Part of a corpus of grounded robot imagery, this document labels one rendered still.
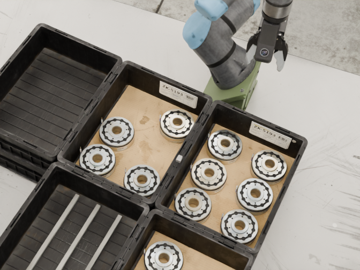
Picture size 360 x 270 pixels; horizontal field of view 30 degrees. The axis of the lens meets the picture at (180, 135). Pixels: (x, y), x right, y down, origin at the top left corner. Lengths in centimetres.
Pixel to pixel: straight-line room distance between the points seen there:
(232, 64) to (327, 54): 136
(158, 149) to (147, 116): 12
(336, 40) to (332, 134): 128
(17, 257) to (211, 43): 84
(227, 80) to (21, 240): 79
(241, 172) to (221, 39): 41
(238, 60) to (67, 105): 54
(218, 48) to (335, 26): 155
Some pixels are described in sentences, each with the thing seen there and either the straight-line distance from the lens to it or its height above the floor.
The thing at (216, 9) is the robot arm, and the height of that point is 130.
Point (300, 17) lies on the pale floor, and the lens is 351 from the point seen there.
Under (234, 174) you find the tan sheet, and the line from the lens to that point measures 194.
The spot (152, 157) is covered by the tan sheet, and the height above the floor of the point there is 83.
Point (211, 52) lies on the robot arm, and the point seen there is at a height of 94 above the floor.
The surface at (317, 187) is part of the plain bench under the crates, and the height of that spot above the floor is 70.
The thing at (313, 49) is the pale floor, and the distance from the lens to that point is 339.
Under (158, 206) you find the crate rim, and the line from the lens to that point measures 176.
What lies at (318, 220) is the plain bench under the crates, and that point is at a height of 70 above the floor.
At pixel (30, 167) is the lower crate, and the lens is 198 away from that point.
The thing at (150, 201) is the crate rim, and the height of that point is 93.
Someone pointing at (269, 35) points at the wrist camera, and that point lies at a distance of 176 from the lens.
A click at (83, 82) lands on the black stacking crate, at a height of 83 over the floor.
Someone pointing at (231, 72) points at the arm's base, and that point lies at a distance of 208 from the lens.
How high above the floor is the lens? 251
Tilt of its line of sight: 58 degrees down
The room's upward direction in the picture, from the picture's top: 8 degrees clockwise
